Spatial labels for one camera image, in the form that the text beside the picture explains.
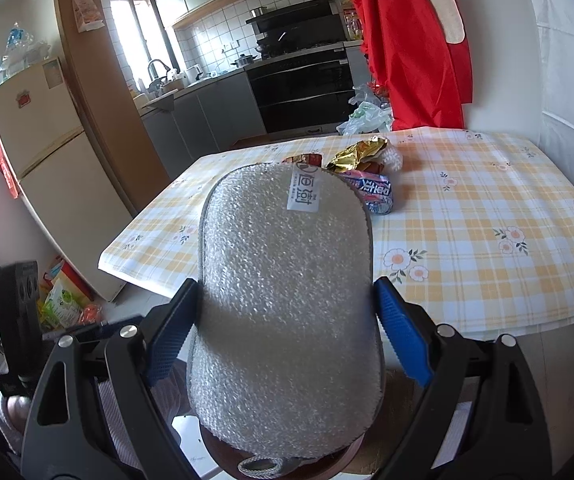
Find gold foil wrapper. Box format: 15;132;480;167
327;136;391;174

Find brown plastic bin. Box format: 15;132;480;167
198;422;370;480

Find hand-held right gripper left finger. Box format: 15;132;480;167
23;278;203;480

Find red carton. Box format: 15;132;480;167
49;259;94;307

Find grey base cabinets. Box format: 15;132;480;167
137;67;269;177

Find red hanging decoration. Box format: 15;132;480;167
0;110;20;199

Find pink snack packet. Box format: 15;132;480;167
342;170;396;216

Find clear plastic bags bundle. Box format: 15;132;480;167
0;22;52;81

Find paper note on fridge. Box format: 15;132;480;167
42;57;66;89

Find wooden door frame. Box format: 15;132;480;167
52;0;171;212

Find kitchen window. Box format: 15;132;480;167
107;0;179;92

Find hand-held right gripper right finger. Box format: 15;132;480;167
373;276;551;480

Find clear crumpled plastic bag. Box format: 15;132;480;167
349;83;383;106

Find curved steel faucet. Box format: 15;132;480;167
146;58;171;91

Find cartoon paper hanger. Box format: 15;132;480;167
70;0;106;35

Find cream refrigerator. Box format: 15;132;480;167
0;55;140;304

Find black range hood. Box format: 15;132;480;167
245;0;346;57

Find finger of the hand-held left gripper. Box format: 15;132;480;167
41;314;146;347

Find brown snack wrapper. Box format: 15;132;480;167
282;153;324;169

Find green snack packet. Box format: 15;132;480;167
42;285;86;327

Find plaid floral tablecloth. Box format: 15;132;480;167
98;127;574;336

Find row of condiment bottles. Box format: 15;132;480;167
344;7;363;41

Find green-print plastic bag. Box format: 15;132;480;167
336;102;394;136

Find white foam net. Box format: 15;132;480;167
379;142;404;171

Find black integrated stove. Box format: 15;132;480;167
244;45;356;134

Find silver scouring sponge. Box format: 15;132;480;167
186;161;386;479

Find red apron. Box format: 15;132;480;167
342;0;473;131

